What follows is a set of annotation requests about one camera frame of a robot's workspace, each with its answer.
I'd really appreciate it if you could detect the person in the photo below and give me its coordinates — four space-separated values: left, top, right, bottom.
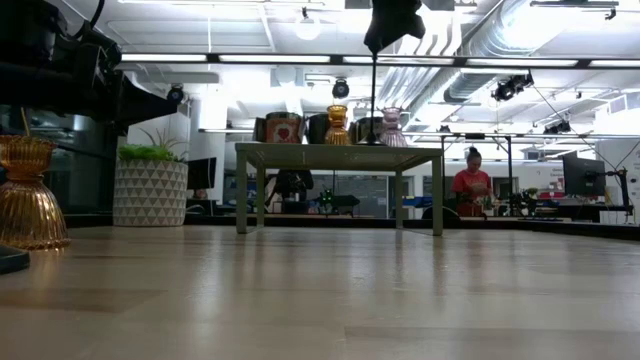
449 146 497 219

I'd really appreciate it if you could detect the silver candle tin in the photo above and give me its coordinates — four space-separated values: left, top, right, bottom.
305 113 332 145

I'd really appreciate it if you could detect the green perforated metal shelf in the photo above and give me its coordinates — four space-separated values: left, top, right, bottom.
234 142 445 237

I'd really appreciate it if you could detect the pink glass candle holder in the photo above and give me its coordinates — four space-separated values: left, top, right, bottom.
378 106 409 148

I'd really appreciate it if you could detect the black computer monitor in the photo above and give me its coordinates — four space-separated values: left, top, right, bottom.
562 151 607 199
187 157 218 191

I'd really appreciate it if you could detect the silver tin orange label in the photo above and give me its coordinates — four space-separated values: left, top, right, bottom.
253 111 306 145

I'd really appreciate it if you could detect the amber glass candle holder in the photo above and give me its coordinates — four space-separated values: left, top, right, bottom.
0 134 72 251
324 104 350 146

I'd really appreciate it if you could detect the succulent in white pot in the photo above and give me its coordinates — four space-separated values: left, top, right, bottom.
112 127 190 229

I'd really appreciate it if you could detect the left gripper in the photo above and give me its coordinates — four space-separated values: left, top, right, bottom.
54 29 179 136

